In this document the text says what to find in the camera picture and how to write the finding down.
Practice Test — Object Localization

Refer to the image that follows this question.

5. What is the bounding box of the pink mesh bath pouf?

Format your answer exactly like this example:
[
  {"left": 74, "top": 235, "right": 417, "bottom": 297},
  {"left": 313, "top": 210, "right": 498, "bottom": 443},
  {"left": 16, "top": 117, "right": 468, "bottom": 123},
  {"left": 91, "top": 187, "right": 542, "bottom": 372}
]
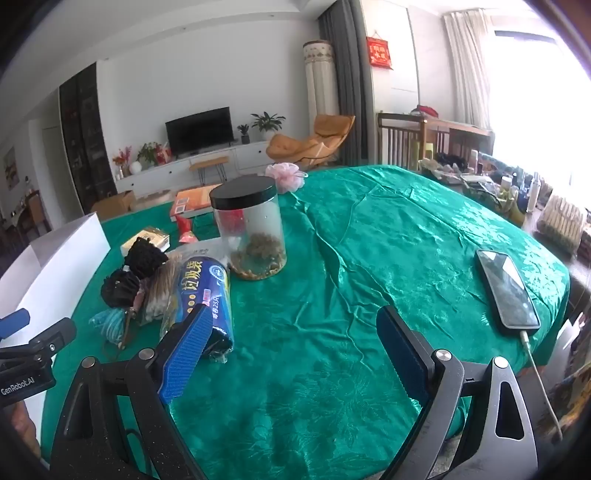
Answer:
[{"left": 264, "top": 162, "right": 309, "bottom": 195}]

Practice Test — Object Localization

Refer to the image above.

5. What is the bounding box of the large green potted plant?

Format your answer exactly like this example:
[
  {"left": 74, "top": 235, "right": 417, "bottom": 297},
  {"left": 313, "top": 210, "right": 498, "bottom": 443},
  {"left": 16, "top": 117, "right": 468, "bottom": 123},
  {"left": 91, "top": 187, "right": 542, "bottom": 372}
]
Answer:
[{"left": 250, "top": 112, "right": 287, "bottom": 141}]

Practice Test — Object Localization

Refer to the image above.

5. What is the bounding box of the white cardboard box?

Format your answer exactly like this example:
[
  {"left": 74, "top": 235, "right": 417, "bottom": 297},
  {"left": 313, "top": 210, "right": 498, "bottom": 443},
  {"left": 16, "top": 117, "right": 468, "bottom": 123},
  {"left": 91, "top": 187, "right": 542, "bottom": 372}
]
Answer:
[{"left": 0, "top": 213, "right": 112, "bottom": 446}]

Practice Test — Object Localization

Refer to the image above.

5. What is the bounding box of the orange book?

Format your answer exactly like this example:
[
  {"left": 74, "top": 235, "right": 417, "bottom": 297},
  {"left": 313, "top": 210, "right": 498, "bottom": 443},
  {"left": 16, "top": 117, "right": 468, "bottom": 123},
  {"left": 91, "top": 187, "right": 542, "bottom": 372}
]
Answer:
[{"left": 169, "top": 184, "right": 222, "bottom": 219}]

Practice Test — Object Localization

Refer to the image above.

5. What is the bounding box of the blue garbage bag roll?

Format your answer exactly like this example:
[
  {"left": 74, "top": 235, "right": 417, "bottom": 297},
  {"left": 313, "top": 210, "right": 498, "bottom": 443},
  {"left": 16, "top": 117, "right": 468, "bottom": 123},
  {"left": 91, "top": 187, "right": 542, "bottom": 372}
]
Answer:
[{"left": 161, "top": 256, "right": 235, "bottom": 365}]

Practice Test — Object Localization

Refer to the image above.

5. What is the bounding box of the white charging cable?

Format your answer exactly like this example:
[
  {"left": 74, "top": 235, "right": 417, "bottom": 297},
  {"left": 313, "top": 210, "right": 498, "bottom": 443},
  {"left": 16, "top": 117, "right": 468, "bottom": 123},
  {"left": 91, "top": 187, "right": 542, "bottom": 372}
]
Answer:
[{"left": 519, "top": 329, "right": 564, "bottom": 441}]

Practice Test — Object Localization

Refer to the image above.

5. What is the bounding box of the grey wipes packet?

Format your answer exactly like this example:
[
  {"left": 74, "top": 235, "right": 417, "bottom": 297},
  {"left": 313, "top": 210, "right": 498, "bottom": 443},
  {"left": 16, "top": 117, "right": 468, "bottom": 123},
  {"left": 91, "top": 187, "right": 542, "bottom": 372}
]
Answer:
[{"left": 165, "top": 237, "right": 224, "bottom": 271}]

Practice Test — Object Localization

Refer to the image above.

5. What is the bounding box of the framed wall painting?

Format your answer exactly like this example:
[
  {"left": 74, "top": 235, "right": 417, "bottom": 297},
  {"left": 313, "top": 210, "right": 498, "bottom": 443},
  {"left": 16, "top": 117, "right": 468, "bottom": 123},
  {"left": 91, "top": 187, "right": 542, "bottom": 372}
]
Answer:
[{"left": 4, "top": 147, "right": 20, "bottom": 190}]

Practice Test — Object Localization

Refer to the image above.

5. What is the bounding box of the orange rocking chair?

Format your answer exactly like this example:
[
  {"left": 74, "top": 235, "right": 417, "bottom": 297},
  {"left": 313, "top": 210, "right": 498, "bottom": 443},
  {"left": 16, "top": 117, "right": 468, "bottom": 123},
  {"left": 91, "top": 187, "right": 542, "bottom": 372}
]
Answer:
[{"left": 267, "top": 113, "right": 356, "bottom": 171}]

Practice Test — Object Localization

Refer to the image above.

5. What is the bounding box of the small gold box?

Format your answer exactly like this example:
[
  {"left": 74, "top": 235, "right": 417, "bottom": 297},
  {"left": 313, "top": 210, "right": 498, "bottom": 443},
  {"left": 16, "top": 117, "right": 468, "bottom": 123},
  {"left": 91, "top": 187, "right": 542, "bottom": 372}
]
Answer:
[{"left": 121, "top": 226, "right": 171, "bottom": 257}]

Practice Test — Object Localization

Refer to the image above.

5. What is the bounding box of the cotton swab packet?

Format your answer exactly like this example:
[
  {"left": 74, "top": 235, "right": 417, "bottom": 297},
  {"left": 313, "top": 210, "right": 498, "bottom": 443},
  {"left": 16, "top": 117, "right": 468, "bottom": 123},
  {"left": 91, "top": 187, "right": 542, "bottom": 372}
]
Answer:
[{"left": 139, "top": 261, "right": 183, "bottom": 326}]

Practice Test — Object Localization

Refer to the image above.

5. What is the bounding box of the green plant with red ornaments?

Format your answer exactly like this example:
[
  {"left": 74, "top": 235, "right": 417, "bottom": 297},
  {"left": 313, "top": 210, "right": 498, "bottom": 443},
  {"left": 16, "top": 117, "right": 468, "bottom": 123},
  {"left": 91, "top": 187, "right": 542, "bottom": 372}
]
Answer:
[{"left": 136, "top": 141, "right": 174, "bottom": 169}]

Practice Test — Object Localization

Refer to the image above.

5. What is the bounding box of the covered tower air conditioner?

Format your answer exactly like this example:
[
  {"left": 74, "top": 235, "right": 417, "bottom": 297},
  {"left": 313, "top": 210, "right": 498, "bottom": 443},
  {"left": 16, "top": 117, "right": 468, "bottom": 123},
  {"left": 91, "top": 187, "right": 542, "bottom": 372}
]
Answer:
[{"left": 302, "top": 40, "right": 340, "bottom": 134}]

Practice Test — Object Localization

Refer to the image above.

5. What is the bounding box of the red wall hanging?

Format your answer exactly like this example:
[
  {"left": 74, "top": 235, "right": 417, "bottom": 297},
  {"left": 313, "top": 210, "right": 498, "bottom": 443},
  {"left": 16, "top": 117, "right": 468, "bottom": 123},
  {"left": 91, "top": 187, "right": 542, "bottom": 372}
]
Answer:
[{"left": 366, "top": 31, "right": 394, "bottom": 70}]

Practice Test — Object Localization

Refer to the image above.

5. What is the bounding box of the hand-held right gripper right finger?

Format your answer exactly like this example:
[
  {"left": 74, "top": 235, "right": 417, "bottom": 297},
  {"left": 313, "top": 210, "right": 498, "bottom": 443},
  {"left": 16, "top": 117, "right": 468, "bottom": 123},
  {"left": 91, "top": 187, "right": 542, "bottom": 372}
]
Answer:
[{"left": 376, "top": 305, "right": 540, "bottom": 480}]

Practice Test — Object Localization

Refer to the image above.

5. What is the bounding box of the grey curtain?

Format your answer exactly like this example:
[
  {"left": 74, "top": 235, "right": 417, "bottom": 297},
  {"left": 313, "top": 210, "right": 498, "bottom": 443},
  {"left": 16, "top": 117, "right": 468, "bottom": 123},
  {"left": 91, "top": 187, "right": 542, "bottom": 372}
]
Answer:
[{"left": 318, "top": 0, "right": 375, "bottom": 167}]

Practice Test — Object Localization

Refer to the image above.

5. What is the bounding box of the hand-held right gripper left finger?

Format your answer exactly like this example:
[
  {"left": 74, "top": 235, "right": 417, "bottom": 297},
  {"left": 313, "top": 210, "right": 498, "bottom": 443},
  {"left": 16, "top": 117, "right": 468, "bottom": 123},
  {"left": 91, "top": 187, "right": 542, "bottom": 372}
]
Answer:
[{"left": 50, "top": 304, "right": 214, "bottom": 480}]

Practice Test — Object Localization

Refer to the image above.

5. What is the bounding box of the flat screen television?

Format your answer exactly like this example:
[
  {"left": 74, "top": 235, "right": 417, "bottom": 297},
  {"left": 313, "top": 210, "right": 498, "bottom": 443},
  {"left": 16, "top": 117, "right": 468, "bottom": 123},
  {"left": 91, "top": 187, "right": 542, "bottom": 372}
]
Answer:
[{"left": 165, "top": 106, "right": 234, "bottom": 155}]

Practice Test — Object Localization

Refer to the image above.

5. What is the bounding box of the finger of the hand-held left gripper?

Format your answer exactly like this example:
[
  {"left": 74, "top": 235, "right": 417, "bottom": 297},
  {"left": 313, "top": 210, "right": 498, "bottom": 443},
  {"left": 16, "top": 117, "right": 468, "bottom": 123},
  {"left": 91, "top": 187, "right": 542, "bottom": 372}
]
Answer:
[
  {"left": 0, "top": 318, "right": 78, "bottom": 365},
  {"left": 0, "top": 309, "right": 31, "bottom": 340}
]

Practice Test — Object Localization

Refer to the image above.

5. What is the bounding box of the wooden stool with metal legs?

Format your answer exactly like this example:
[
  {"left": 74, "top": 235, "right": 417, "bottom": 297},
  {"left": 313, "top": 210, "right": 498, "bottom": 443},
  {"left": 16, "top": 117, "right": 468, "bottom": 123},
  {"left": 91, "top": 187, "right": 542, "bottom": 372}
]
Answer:
[{"left": 189, "top": 156, "right": 230, "bottom": 186}]

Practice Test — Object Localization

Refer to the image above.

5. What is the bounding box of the beige striped packaged bag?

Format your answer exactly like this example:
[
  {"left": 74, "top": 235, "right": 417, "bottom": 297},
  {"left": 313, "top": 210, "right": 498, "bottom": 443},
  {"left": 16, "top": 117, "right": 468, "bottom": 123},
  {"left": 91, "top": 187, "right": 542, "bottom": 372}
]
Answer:
[{"left": 538, "top": 194, "right": 587, "bottom": 257}]

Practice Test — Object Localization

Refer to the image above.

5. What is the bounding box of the black smartphone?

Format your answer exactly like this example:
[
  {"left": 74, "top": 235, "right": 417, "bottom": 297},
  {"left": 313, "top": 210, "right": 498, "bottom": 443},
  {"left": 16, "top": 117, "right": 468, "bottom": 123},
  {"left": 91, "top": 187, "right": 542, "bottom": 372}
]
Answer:
[{"left": 475, "top": 249, "right": 541, "bottom": 335}]

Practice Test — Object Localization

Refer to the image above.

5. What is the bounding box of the brown cardboard box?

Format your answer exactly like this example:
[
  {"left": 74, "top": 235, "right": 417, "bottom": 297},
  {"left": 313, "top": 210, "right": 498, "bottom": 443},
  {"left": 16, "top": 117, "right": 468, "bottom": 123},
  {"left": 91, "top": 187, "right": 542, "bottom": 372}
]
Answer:
[{"left": 92, "top": 190, "right": 136, "bottom": 221}]

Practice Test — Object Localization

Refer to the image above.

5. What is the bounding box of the dark glass display cabinet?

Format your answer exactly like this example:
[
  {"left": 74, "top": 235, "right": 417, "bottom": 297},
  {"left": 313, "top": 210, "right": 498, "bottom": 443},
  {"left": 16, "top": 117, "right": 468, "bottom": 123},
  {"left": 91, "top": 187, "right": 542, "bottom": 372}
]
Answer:
[{"left": 58, "top": 62, "right": 118, "bottom": 215}]

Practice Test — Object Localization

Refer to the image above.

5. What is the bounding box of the white television cabinet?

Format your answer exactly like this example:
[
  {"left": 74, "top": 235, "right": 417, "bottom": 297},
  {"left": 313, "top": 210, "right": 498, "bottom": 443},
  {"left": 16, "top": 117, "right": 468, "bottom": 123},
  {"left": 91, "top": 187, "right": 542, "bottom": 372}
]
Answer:
[{"left": 115, "top": 141, "right": 278, "bottom": 195}]

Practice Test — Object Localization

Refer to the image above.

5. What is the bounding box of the white curtain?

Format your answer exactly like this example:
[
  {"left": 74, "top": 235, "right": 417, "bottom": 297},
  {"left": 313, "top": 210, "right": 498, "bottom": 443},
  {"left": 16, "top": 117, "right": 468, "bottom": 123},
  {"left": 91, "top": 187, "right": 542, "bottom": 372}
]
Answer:
[{"left": 443, "top": 10, "right": 494, "bottom": 132}]

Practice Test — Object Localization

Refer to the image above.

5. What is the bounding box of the red yarn skein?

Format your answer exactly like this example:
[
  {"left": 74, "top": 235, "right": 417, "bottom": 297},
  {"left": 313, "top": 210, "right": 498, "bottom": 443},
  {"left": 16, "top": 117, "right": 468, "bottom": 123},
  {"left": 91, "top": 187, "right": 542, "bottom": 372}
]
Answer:
[{"left": 221, "top": 209, "right": 246, "bottom": 234}]

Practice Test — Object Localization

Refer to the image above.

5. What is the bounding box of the clear jar with black lid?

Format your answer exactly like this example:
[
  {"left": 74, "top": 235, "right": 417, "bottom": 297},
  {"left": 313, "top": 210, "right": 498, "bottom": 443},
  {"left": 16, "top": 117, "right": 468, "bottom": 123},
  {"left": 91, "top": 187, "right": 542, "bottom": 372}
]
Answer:
[{"left": 209, "top": 175, "right": 288, "bottom": 281}]

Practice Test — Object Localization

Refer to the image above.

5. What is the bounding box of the teal yarn bundle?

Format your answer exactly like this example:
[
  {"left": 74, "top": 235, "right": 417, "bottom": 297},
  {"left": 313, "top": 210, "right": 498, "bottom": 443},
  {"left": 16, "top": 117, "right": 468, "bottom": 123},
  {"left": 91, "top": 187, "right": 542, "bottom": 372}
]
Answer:
[{"left": 88, "top": 307, "right": 141, "bottom": 365}]

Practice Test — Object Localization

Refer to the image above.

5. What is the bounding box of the vase of red flowers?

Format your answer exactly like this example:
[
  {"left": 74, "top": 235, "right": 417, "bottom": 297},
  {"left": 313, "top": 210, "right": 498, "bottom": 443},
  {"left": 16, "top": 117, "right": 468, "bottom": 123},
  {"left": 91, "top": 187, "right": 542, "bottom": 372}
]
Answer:
[{"left": 112, "top": 146, "right": 134, "bottom": 178}]

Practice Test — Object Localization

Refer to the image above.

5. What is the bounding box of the green satin tablecloth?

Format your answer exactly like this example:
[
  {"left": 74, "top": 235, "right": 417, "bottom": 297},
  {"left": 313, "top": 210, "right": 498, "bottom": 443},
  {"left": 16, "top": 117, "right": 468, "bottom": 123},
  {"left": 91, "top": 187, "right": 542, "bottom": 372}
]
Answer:
[{"left": 39, "top": 164, "right": 571, "bottom": 480}]

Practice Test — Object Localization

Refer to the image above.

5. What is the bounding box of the small red packet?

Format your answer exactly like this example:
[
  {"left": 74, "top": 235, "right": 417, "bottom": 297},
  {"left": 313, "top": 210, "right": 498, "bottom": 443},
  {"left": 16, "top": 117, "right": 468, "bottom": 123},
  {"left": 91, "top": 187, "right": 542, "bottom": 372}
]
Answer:
[{"left": 177, "top": 215, "right": 199, "bottom": 243}]

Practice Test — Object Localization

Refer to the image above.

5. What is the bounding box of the black yarn ball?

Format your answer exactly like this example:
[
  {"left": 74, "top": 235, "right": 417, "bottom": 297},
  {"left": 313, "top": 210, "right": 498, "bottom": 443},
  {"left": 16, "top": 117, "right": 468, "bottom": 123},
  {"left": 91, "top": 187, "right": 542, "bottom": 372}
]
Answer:
[
  {"left": 124, "top": 239, "right": 169, "bottom": 280},
  {"left": 100, "top": 269, "right": 141, "bottom": 309}
]

